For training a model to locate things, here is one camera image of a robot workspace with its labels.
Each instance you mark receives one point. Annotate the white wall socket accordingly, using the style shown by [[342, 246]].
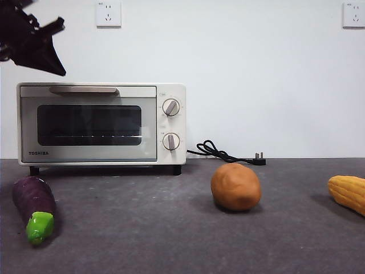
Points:
[[354, 15], [109, 14]]

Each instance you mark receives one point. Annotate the beige oven knob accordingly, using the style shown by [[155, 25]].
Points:
[[171, 107], [171, 141]]

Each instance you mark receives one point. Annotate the white toaster oven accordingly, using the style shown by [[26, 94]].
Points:
[[182, 125]]

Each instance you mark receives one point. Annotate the brown potato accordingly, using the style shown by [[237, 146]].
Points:
[[236, 187]]

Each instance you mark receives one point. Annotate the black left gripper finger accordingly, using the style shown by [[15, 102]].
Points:
[[48, 40], [31, 57]]

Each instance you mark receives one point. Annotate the yellow corn cob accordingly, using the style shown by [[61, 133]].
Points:
[[349, 192]]

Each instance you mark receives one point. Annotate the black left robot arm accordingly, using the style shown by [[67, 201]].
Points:
[[14, 25]]

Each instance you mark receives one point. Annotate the purple eggplant green stem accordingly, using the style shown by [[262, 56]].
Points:
[[34, 199]]

